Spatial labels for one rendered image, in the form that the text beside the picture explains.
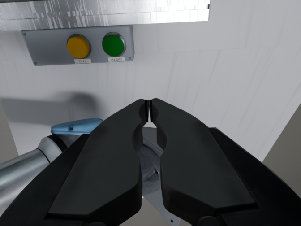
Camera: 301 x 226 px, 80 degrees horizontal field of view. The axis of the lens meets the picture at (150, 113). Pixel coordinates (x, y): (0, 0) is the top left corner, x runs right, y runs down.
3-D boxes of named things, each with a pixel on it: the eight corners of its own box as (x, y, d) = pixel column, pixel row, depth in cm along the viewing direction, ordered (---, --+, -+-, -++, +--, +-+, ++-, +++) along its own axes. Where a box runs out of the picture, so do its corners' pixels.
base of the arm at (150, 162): (157, 196, 58) (134, 218, 51) (127, 163, 64) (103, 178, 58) (172, 168, 49) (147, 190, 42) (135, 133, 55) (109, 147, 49)
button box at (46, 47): (135, 54, 43) (133, 61, 38) (46, 58, 43) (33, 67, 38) (131, 21, 39) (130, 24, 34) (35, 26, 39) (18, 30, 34)
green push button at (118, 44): (126, 53, 38) (125, 56, 36) (106, 54, 38) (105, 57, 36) (123, 32, 36) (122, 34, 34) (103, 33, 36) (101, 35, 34)
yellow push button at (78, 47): (92, 55, 38) (89, 58, 36) (73, 56, 38) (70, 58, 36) (88, 34, 36) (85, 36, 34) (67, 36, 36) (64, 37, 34)
